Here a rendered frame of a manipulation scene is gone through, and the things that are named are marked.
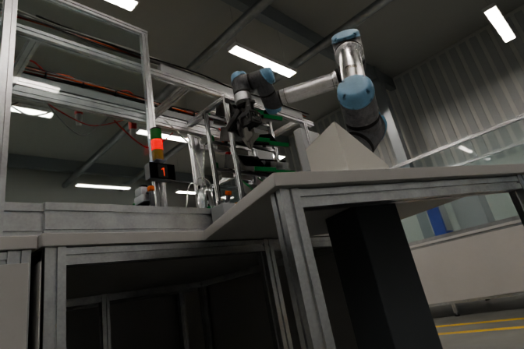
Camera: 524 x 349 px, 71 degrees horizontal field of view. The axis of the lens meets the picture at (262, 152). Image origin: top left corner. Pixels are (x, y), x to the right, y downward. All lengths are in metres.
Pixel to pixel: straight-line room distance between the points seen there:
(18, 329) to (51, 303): 0.07
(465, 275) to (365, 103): 4.19
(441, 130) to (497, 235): 5.52
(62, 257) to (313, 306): 0.58
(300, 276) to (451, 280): 4.62
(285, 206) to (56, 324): 0.56
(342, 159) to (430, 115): 9.39
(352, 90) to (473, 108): 9.02
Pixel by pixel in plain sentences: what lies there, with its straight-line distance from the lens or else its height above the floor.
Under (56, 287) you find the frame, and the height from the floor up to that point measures 0.74.
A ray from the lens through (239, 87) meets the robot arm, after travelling 1.65.
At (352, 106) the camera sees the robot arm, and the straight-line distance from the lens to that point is 1.23.
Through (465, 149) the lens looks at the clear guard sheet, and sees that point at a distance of 5.27.
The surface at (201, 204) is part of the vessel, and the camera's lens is 2.59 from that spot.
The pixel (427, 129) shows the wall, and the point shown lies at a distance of 10.41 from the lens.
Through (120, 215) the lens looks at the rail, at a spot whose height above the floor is 0.93.
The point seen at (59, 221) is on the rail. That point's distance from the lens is 1.09.
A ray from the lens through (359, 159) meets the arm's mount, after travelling 1.13.
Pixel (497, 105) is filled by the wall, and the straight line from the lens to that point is 10.09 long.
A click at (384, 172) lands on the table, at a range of 0.92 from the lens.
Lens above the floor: 0.63
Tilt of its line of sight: 21 degrees up
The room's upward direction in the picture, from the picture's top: 12 degrees counter-clockwise
